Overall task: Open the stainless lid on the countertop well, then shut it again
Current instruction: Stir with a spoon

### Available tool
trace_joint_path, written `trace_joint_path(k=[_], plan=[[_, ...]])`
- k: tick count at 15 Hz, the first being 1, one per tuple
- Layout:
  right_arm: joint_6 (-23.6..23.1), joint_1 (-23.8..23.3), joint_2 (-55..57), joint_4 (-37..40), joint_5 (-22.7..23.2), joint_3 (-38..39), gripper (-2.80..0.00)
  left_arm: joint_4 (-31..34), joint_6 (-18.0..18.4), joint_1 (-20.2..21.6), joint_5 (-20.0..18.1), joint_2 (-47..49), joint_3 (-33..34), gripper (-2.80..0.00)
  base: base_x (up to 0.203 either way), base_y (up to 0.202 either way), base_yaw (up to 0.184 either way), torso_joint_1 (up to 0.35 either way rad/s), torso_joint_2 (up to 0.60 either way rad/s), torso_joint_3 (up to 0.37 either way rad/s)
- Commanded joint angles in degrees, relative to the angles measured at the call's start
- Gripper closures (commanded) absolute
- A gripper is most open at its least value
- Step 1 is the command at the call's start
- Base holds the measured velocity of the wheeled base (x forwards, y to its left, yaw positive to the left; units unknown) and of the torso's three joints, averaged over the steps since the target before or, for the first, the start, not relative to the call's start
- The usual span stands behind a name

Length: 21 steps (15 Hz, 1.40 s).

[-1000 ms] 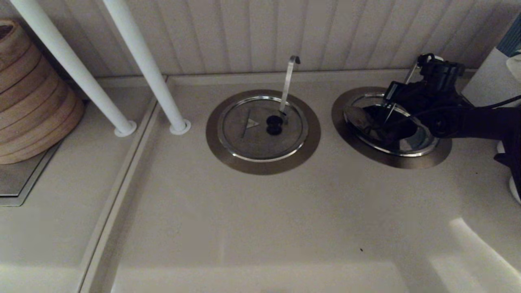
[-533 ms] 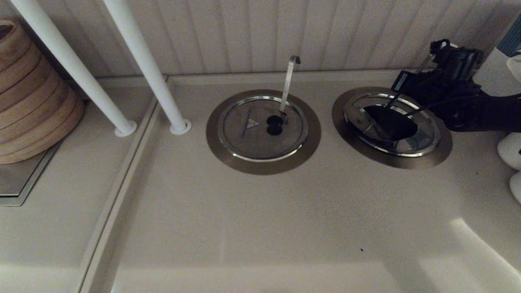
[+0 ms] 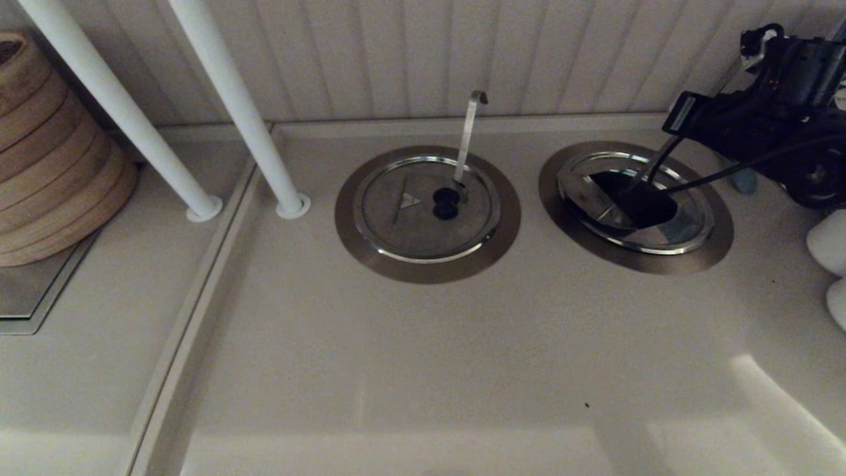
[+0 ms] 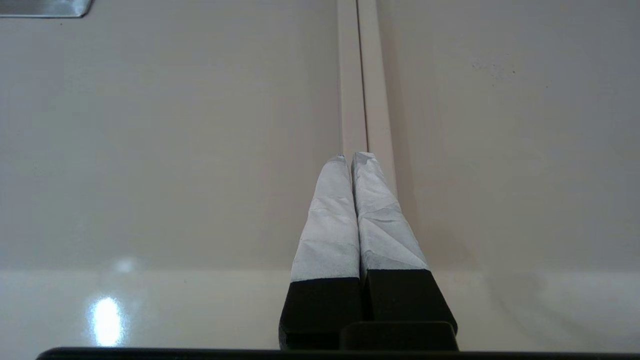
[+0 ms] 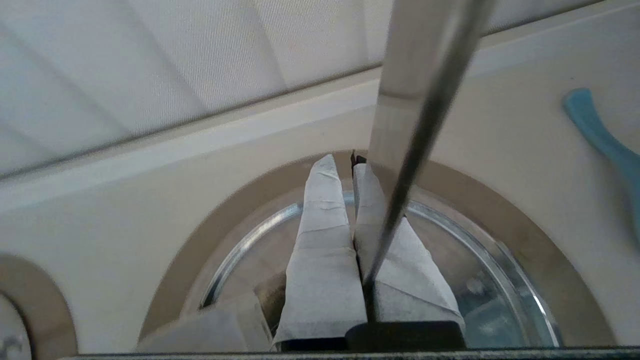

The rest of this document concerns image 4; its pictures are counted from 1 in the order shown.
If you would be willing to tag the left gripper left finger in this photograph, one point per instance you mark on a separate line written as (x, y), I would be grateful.
(330, 235)

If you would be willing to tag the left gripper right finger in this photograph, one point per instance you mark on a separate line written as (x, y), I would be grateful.
(385, 235)

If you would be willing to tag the flat steel counter plate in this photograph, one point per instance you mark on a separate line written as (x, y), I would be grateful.
(45, 7)

